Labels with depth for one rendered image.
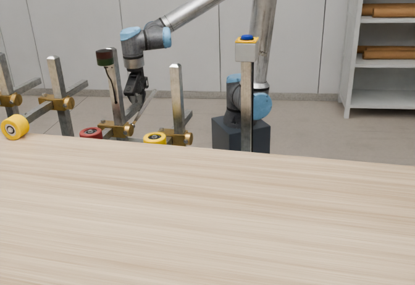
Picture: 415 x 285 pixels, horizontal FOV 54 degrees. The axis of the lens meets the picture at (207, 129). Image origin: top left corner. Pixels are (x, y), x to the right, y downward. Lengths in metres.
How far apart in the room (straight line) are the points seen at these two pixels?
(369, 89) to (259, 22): 2.60
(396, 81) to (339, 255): 3.55
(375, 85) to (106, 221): 3.62
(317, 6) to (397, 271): 3.37
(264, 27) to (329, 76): 2.41
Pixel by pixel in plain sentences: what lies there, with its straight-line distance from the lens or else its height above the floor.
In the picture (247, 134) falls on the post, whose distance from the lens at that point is 1.50.
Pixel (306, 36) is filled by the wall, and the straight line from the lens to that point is 4.14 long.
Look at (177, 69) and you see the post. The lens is 1.47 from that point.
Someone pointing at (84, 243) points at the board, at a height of 0.90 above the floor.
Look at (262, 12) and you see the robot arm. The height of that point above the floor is 1.23.
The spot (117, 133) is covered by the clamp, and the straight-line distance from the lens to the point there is 1.66.
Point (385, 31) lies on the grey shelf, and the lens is 4.24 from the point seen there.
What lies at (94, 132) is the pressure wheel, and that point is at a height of 0.91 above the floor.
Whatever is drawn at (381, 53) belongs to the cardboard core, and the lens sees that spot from 3.96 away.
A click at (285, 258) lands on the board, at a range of 0.92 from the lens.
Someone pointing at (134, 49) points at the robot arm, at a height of 1.12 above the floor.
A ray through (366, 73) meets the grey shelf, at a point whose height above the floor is 0.30.
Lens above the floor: 1.52
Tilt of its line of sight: 25 degrees down
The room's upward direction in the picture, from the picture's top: 2 degrees counter-clockwise
